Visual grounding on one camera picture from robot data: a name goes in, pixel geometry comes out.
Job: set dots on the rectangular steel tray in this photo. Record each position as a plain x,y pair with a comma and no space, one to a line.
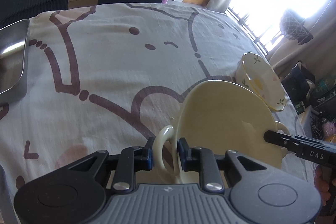
14,41

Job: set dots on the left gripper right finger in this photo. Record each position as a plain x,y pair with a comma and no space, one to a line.
203,161

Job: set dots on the small floral scalloped bowl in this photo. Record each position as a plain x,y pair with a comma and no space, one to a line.
255,74

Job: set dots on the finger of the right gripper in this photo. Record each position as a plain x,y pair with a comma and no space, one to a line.
281,140

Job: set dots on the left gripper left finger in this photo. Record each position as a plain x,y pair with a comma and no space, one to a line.
130,161

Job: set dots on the hanging net basket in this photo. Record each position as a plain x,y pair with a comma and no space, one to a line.
292,28

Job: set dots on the person's right hand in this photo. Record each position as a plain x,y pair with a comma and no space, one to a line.
321,185

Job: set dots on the bear print tablecloth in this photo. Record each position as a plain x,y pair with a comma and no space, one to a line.
107,77

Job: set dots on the cream handled ceramic bowl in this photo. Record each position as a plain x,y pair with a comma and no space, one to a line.
218,115

